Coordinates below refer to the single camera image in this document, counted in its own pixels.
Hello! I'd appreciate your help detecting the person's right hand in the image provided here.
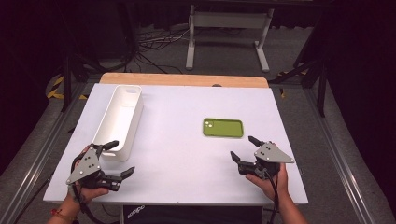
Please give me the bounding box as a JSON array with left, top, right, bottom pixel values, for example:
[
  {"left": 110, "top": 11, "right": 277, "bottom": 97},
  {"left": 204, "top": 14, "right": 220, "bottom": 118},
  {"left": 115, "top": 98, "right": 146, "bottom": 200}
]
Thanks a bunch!
[{"left": 245, "top": 162, "right": 290, "bottom": 203}]

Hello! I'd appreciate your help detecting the grey metal floor rail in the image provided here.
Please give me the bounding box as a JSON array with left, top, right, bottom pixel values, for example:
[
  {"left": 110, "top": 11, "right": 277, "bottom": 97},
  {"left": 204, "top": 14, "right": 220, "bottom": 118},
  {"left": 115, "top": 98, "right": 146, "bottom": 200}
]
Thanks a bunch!
[
  {"left": 0, "top": 82, "right": 92, "bottom": 224},
  {"left": 303, "top": 88, "right": 372, "bottom": 224}
]

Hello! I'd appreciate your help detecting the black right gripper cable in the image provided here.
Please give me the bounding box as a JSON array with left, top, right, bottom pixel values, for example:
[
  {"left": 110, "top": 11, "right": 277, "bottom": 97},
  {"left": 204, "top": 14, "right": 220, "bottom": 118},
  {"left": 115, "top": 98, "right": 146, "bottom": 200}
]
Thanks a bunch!
[{"left": 263, "top": 170, "right": 280, "bottom": 224}]

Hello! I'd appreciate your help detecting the person's left hand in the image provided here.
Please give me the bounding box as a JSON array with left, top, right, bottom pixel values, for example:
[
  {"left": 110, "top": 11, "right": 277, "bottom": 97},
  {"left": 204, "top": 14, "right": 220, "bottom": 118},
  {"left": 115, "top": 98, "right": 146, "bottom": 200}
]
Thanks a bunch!
[{"left": 64, "top": 145, "right": 110, "bottom": 216}]

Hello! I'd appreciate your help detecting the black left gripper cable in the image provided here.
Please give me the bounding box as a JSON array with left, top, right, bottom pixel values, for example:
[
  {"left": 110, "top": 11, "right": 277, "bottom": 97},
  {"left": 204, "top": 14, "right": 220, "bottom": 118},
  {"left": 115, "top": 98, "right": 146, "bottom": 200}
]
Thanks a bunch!
[{"left": 70, "top": 154, "right": 108, "bottom": 224}]

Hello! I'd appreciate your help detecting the tangle of floor cables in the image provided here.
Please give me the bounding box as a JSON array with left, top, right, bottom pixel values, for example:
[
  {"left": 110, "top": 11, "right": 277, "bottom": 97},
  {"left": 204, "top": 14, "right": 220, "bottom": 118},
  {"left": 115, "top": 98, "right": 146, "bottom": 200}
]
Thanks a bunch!
[{"left": 135, "top": 26, "right": 191, "bottom": 75}]

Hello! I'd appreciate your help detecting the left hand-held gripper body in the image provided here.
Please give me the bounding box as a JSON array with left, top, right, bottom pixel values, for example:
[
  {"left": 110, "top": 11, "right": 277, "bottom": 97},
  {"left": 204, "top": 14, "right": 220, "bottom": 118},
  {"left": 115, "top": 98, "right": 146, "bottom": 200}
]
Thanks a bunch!
[{"left": 65, "top": 143, "right": 123, "bottom": 192}]

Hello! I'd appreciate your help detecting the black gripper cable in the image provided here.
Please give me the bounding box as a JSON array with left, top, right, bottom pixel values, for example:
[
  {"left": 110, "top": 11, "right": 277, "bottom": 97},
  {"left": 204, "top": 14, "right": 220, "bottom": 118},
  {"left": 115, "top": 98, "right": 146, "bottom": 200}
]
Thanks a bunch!
[
  {"left": 70, "top": 154, "right": 108, "bottom": 224},
  {"left": 263, "top": 170, "right": 280, "bottom": 224}
]

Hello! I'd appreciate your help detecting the white metal stand frame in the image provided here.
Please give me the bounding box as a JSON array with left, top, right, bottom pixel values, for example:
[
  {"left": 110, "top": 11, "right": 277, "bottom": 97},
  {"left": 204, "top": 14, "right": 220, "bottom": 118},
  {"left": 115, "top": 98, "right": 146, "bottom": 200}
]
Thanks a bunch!
[{"left": 185, "top": 4, "right": 276, "bottom": 73}]

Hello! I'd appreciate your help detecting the red bracelet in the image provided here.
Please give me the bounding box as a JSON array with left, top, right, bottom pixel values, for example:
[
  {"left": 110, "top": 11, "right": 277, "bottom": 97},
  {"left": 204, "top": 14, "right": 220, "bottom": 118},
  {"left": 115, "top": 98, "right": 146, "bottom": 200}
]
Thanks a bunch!
[{"left": 50, "top": 208, "right": 78, "bottom": 222}]

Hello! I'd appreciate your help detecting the black tripod stand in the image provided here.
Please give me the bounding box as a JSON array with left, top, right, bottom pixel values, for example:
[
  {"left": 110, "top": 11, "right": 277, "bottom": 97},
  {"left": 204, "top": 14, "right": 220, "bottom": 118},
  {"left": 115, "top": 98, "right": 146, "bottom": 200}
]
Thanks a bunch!
[
  {"left": 60, "top": 54, "right": 106, "bottom": 114},
  {"left": 268, "top": 18, "right": 329, "bottom": 119}
]

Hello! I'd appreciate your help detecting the person's black clothing white logo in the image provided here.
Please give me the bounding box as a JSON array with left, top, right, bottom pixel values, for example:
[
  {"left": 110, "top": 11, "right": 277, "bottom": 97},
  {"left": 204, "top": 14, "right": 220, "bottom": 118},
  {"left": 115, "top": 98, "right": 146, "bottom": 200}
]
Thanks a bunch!
[{"left": 122, "top": 203, "right": 264, "bottom": 224}]

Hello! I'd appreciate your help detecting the green phone case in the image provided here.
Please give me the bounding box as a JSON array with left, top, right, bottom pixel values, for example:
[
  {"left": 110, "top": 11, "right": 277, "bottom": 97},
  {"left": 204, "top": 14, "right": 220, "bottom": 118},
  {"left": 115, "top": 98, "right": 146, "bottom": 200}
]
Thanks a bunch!
[{"left": 202, "top": 117, "right": 245, "bottom": 139}]

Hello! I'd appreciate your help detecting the white plastic storage box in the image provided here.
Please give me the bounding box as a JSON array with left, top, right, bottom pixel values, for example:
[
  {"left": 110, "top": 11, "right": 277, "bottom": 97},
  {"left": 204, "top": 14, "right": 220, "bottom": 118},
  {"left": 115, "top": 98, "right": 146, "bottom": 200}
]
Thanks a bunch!
[{"left": 92, "top": 84, "right": 145, "bottom": 162}]

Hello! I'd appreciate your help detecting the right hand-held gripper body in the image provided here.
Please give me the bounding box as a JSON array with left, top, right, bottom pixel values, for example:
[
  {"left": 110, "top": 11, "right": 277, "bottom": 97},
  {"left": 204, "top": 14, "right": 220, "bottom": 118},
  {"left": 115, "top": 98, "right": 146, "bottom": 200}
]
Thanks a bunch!
[{"left": 237, "top": 141, "right": 295, "bottom": 181}]

